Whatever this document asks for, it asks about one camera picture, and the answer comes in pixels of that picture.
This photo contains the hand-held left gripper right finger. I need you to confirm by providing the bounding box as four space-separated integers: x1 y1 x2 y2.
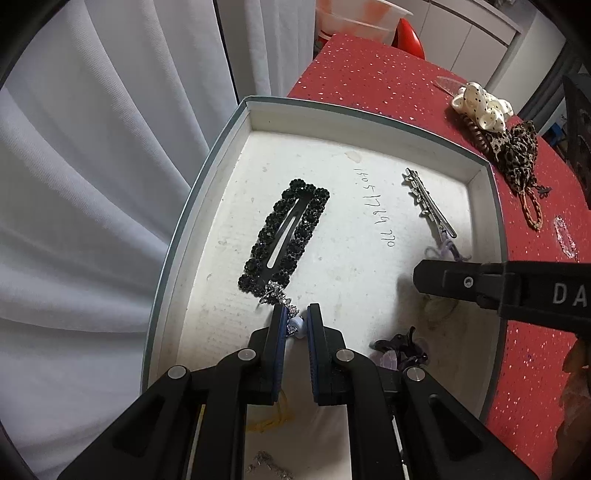
308 304 527 480

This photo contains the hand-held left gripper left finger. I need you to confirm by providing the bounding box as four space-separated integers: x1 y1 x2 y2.
58 307 288 480

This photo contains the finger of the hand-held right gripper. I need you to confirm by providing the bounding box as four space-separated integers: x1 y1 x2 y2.
412 259 509 319

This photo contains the silver rhinestone hair clip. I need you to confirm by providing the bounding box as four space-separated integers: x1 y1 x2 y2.
259 281 308 340

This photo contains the light purple hair tie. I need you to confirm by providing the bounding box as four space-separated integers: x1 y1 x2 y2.
425 233 472 264

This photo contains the white cardboard box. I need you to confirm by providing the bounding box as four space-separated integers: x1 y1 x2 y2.
141 95 509 480

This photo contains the silver spiked hair clip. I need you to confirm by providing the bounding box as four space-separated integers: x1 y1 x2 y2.
401 168 458 240

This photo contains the black rhinestone hair clip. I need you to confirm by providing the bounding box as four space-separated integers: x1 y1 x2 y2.
238 178 331 296

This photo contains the person's right hand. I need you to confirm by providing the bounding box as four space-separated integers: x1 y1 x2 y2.
556 342 591 444

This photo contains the dark purple claw clip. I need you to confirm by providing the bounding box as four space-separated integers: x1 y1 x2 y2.
373 327 430 372

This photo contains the yellow hair elastic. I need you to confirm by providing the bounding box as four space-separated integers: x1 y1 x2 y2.
247 392 296 435

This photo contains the leopard print scrunchie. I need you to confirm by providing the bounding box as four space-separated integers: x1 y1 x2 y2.
489 120 540 192

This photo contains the white dotted scrunchie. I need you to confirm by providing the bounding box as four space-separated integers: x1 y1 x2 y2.
451 82 514 134

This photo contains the clear plastic piece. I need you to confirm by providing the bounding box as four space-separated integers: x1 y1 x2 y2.
433 75 462 97

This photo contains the white curtain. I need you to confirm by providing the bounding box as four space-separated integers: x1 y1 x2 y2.
0 0 319 480

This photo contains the white cabinet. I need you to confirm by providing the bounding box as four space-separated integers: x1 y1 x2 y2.
392 0 527 90

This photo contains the red plastic chair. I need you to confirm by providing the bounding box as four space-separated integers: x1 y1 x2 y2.
394 18 426 60

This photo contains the clear plastic container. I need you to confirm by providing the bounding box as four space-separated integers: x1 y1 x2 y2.
316 0 402 44

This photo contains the clear crystal bracelet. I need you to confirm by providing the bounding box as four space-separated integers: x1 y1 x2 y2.
553 216 580 259

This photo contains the brown braided hair tie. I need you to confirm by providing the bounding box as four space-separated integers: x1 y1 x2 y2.
519 187 548 232

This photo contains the silver chain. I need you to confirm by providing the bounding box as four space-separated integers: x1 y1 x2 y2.
247 451 296 480

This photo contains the brown spiral hair tie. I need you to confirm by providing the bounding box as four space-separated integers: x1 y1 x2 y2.
459 115 497 153

